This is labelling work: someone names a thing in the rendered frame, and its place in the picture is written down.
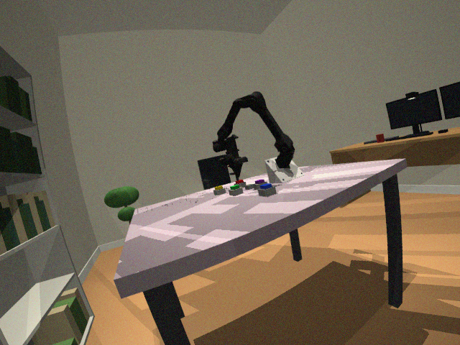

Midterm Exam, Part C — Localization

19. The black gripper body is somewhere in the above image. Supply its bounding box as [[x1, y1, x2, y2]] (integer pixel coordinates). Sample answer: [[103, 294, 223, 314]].
[[224, 147, 248, 166]]

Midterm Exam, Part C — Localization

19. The yellow button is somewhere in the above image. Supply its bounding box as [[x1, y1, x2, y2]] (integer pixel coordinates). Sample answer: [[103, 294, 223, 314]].
[[213, 185, 226, 196]]

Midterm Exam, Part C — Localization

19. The red button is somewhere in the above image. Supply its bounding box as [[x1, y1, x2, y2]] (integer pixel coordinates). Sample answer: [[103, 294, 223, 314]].
[[234, 180, 247, 188]]

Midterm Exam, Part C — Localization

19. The green button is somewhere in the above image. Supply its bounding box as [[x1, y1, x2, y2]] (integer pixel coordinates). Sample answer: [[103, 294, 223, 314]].
[[229, 185, 243, 196]]

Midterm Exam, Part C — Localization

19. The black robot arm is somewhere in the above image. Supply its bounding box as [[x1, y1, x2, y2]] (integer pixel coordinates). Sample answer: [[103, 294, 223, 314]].
[[212, 91, 295, 168]]

